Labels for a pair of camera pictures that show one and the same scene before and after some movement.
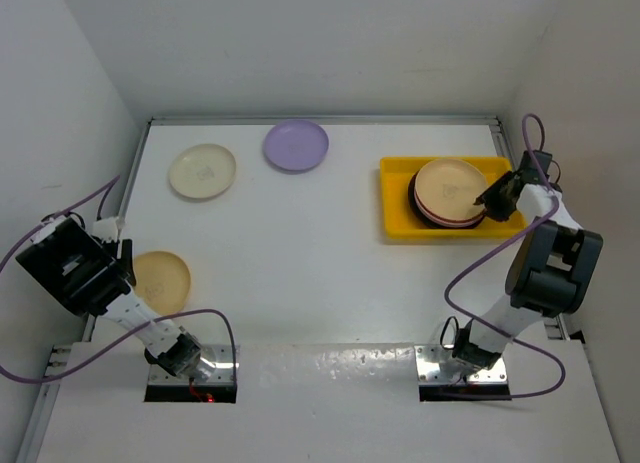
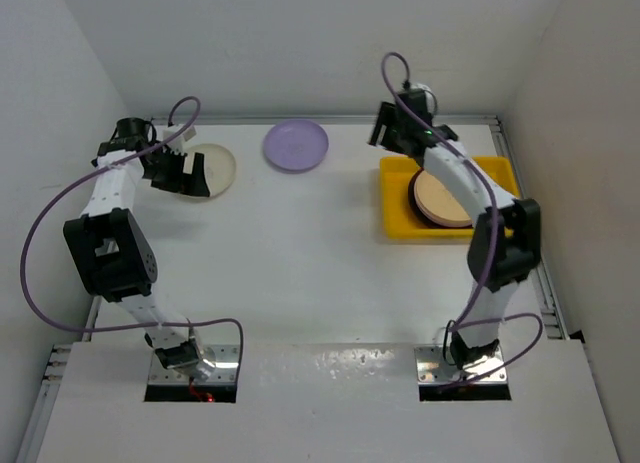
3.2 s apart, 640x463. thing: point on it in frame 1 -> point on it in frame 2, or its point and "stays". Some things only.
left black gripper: [126, 260] -> [183, 182]
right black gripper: [488, 198] -> [386, 118]
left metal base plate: [219, 355] stays
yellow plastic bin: [398, 222] stays
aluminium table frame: [320, 290] stays
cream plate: [202, 170] stays
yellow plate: [162, 281] -> [438, 203]
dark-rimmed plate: [420, 217] stays
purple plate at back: [295, 145] stays
